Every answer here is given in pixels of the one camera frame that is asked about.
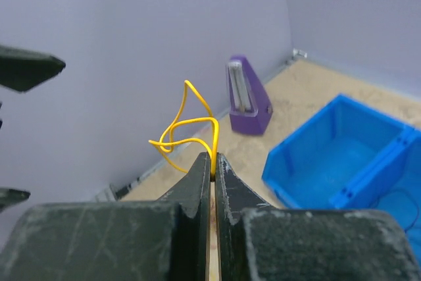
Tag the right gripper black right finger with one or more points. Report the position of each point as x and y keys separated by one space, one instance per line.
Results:
x=258 y=241

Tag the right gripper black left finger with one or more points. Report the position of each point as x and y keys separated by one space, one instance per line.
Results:
x=164 y=239

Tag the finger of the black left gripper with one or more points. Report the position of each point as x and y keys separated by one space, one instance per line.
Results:
x=22 y=69
x=11 y=196

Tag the blue three-compartment bin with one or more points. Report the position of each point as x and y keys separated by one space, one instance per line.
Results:
x=350 y=156

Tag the purple metronome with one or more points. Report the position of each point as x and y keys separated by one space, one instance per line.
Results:
x=250 y=106

